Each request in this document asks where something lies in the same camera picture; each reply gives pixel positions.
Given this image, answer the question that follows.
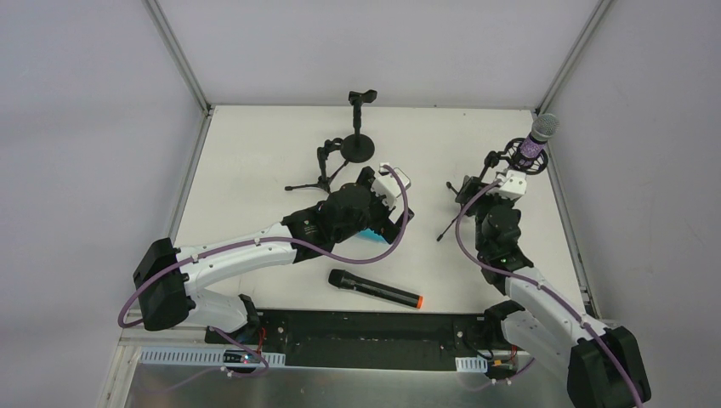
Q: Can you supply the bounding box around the blue toy microphone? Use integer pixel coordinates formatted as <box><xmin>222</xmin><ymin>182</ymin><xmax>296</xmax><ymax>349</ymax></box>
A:
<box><xmin>356</xmin><ymin>229</ymin><xmax>385</xmax><ymax>243</ymax></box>

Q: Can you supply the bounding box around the tripod shock mount stand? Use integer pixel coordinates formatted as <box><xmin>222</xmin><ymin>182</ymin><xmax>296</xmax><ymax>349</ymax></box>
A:
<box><xmin>436</xmin><ymin>138</ymin><xmax>549</xmax><ymax>243</ymax></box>

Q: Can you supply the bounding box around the black tripod clip stand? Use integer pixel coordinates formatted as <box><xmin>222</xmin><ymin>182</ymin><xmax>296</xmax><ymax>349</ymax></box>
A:
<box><xmin>284</xmin><ymin>138</ymin><xmax>349</xmax><ymax>194</ymax></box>

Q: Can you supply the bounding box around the purple glitter microphone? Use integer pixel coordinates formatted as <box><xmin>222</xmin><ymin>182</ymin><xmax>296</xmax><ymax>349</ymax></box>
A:
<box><xmin>513</xmin><ymin>113</ymin><xmax>560</xmax><ymax>170</ymax></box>

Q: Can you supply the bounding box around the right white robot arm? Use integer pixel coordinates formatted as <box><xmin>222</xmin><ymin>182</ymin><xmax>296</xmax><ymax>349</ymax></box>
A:
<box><xmin>457</xmin><ymin>171</ymin><xmax>651</xmax><ymax>407</ymax></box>

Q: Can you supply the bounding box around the round base mic stand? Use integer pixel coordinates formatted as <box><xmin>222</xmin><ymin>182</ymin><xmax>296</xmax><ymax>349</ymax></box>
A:
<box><xmin>340</xmin><ymin>89</ymin><xmax>378</xmax><ymax>163</ymax></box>

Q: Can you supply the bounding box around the black microphone orange end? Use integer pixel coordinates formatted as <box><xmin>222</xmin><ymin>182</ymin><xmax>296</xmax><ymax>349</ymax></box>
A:
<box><xmin>328</xmin><ymin>269</ymin><xmax>423</xmax><ymax>309</ymax></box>

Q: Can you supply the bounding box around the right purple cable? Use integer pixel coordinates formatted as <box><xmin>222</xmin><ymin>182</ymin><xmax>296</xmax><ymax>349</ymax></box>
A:
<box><xmin>455</xmin><ymin>179</ymin><xmax>646</xmax><ymax>408</ymax></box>

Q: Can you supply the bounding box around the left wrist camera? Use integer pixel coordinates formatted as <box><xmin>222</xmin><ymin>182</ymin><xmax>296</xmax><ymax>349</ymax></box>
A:
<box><xmin>370</xmin><ymin>163</ymin><xmax>412</xmax><ymax>210</ymax></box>

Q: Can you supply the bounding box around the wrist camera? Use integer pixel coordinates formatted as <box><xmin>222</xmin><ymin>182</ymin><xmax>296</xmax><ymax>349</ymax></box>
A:
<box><xmin>370</xmin><ymin>163</ymin><xmax>412</xmax><ymax>210</ymax></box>
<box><xmin>489</xmin><ymin>169</ymin><xmax>528</xmax><ymax>201</ymax></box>

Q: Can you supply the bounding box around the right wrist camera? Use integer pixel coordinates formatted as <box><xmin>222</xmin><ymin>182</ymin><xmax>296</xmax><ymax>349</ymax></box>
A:
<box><xmin>489</xmin><ymin>169</ymin><xmax>528</xmax><ymax>201</ymax></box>

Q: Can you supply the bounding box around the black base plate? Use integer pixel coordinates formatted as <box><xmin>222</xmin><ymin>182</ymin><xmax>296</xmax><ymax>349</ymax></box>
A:
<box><xmin>232</xmin><ymin>309</ymin><xmax>511</xmax><ymax>371</ymax></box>

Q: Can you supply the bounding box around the right white cable duct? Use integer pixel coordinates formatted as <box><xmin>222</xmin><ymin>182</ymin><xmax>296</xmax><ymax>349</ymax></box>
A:
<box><xmin>455</xmin><ymin>356</ymin><xmax>488</xmax><ymax>373</ymax></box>

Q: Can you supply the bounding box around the white cable duct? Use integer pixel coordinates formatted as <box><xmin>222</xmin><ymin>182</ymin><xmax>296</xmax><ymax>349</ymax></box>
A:
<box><xmin>455</xmin><ymin>356</ymin><xmax>488</xmax><ymax>373</ymax></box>
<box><xmin>139</xmin><ymin>346</ymin><xmax>286</xmax><ymax>368</ymax></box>

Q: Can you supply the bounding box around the left white cable duct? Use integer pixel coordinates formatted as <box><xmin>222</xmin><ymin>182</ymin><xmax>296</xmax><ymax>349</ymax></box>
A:
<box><xmin>139</xmin><ymin>346</ymin><xmax>286</xmax><ymax>368</ymax></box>

